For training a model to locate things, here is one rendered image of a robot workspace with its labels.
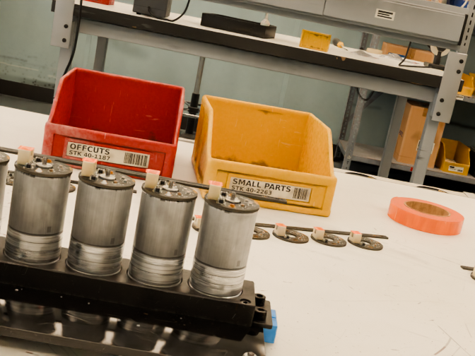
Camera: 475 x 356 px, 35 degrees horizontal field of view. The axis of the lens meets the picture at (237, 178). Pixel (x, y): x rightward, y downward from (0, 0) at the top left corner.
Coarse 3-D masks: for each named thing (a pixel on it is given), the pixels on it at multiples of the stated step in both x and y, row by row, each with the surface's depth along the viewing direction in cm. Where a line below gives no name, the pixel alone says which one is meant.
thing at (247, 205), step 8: (224, 192) 34; (208, 200) 33; (224, 200) 33; (240, 200) 34; (248, 200) 35; (224, 208) 33; (232, 208) 33; (240, 208) 33; (248, 208) 33; (256, 208) 33
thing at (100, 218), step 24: (96, 192) 33; (120, 192) 33; (96, 216) 33; (120, 216) 33; (72, 240) 34; (96, 240) 33; (120, 240) 34; (72, 264) 34; (96, 264) 33; (120, 264) 34
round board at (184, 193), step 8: (144, 184) 34; (160, 184) 34; (176, 184) 35; (152, 192) 33; (160, 192) 33; (176, 192) 33; (184, 192) 34; (192, 192) 34; (176, 200) 33; (184, 200) 33; (192, 200) 33
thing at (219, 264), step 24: (216, 216) 33; (240, 216) 33; (216, 240) 33; (240, 240) 33; (192, 264) 34; (216, 264) 33; (240, 264) 34; (192, 288) 34; (216, 288) 34; (240, 288) 34
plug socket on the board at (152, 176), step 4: (148, 172) 33; (152, 172) 33; (156, 172) 34; (148, 176) 33; (152, 176) 33; (156, 176) 33; (148, 180) 33; (152, 180) 33; (156, 180) 33; (148, 184) 33; (152, 184) 33; (156, 184) 33; (152, 188) 33
